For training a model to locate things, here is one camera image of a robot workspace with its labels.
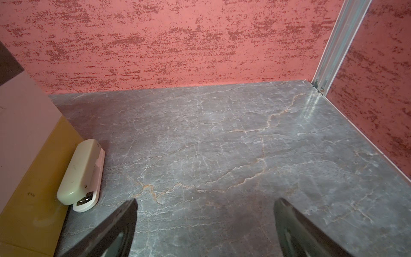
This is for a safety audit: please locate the olive green drawer cabinet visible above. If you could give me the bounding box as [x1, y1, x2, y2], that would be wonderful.
[0, 42, 24, 86]

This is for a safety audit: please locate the white drawer yellow knob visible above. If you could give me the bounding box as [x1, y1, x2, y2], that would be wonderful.
[1, 71, 62, 209]

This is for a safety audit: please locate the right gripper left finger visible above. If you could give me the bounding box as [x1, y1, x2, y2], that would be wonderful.
[63, 199, 138, 257]

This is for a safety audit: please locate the beige cabinet side handle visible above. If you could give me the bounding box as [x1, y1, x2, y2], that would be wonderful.
[57, 139, 106, 213]

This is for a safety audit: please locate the right aluminium corner post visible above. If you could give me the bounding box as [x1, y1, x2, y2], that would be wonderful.
[311, 0, 372, 96]

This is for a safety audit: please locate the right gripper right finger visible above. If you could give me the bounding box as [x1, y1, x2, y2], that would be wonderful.
[274, 198, 352, 257]

